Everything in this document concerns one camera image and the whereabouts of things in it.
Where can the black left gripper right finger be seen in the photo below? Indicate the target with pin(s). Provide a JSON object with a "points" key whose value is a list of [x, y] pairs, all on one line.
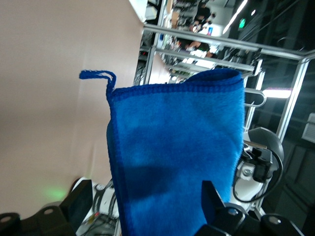
{"points": [[214, 211]]}

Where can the long ceiling light strip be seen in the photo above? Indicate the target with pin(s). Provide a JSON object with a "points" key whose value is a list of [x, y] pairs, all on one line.
{"points": [[235, 17]]}

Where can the aluminium profile frame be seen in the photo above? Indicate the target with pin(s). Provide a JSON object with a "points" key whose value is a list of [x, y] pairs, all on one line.
{"points": [[236, 43]]}

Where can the person in black shirt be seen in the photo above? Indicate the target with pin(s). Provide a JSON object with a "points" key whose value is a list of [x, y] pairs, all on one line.
{"points": [[203, 11]]}

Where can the blue microfibre towel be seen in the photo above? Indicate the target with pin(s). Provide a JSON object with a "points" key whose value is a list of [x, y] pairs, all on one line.
{"points": [[172, 147]]}

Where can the seated person in dark shirt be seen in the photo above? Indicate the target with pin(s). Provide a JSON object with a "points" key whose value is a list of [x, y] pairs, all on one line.
{"points": [[200, 46]]}

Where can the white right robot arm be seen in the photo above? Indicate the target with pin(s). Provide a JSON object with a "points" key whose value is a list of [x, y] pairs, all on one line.
{"points": [[251, 191]]}

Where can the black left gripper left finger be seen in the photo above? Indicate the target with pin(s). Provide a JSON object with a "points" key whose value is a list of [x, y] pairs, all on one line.
{"points": [[76, 204]]}

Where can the green exit sign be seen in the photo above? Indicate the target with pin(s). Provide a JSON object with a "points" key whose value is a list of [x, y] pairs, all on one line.
{"points": [[242, 23]]}

